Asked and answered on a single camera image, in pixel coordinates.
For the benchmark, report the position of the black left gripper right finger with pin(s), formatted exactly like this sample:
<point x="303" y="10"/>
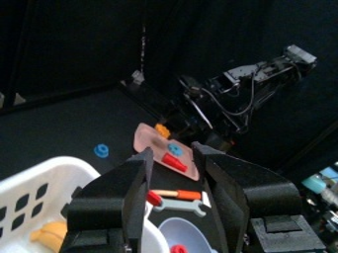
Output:
<point x="245" y="187"/>

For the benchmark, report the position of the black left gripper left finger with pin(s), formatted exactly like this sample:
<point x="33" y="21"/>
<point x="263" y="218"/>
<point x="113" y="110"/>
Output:
<point x="109" y="197"/>

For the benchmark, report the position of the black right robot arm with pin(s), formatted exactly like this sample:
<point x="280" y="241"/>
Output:
<point x="263" y="70"/>

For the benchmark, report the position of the yellow gear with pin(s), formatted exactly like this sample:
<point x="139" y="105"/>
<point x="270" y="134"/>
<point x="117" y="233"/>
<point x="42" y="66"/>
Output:
<point x="163" y="130"/>

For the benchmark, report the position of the small blue gear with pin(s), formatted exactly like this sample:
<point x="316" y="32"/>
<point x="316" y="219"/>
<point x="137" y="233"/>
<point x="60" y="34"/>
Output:
<point x="100" y="151"/>

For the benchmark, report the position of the blue gear with teeth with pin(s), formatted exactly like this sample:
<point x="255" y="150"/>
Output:
<point x="175" y="149"/>

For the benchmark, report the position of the white plastic basket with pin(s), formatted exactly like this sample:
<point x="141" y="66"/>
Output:
<point x="48" y="178"/>

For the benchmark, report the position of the teal bottle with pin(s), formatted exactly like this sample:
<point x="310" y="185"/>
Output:
<point x="314" y="183"/>

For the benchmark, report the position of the grey toy wrench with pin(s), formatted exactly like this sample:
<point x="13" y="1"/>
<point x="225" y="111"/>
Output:
<point x="180" y="206"/>

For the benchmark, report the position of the pink toy board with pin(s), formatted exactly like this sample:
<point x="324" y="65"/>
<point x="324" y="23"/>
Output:
<point x="147" y="138"/>

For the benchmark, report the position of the yellow toy food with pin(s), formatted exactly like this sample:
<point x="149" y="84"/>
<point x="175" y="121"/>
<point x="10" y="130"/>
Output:
<point x="50" y="234"/>

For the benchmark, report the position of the red toy cone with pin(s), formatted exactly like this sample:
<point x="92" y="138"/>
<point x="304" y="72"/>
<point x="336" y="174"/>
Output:
<point x="173" y="163"/>

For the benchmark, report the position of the white bowl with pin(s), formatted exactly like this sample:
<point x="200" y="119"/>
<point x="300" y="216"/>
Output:
<point x="184" y="232"/>

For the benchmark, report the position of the small red toy piece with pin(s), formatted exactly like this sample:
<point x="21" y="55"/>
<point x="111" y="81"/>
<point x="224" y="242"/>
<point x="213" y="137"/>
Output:
<point x="177" y="249"/>

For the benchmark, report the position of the silver frame bracket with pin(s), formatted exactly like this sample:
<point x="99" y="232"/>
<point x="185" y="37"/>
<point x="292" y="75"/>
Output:
<point x="18" y="99"/>
<point x="136" y="77"/>

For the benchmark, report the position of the silver frame post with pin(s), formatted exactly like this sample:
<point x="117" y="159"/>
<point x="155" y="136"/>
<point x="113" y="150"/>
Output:
<point x="143" y="49"/>

